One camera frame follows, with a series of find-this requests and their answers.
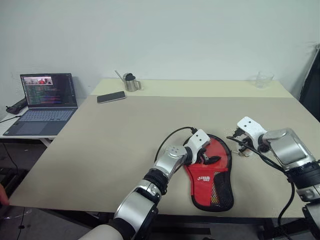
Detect open grey laptop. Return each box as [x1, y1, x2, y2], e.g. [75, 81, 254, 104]
[2, 72, 79, 137]

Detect stainless steel mug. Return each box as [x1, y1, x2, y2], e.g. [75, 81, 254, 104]
[122, 72, 144, 93]

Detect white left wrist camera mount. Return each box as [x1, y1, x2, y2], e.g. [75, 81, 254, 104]
[185, 129, 211, 165]

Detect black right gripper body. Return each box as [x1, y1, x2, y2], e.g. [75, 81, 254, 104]
[233, 126, 252, 148]

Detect bystander's bare hand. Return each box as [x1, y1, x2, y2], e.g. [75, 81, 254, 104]
[0, 183, 10, 207]

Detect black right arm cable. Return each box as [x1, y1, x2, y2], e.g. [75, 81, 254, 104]
[243, 142, 297, 240]

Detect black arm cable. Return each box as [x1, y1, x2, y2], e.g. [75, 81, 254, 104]
[154, 126, 199, 164]
[243, 142, 297, 240]

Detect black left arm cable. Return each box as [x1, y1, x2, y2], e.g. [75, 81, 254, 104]
[154, 126, 199, 164]

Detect red and black paddle case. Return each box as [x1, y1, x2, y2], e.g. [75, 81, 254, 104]
[183, 133, 235, 212]

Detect black smartphone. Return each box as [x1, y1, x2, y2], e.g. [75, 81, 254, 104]
[96, 90, 127, 105]

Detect black device beside laptop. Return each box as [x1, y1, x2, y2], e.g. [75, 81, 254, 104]
[5, 97, 27, 116]

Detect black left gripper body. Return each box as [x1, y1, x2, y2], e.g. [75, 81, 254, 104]
[196, 146, 210, 163]

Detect large beige table board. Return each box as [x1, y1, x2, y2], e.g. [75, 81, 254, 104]
[9, 95, 320, 220]

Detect thin metal stick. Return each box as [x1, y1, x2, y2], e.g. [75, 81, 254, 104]
[114, 70, 126, 83]

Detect beige rounded robot shell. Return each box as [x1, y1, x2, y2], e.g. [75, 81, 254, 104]
[79, 223, 124, 240]

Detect black upright panel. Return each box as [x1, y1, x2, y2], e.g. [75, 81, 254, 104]
[298, 43, 320, 121]

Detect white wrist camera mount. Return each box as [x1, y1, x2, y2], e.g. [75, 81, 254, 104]
[185, 129, 211, 165]
[236, 116, 266, 149]

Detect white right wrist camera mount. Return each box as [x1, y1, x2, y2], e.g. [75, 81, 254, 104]
[236, 116, 266, 149]

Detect clear glass measuring cup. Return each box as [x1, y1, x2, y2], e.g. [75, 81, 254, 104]
[250, 71, 275, 90]

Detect black table frame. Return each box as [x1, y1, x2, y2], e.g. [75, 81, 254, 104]
[37, 206, 310, 240]

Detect white side table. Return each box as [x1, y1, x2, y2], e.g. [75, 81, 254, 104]
[0, 99, 89, 149]

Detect thin black laptop cable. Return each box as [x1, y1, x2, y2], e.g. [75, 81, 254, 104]
[0, 115, 21, 124]

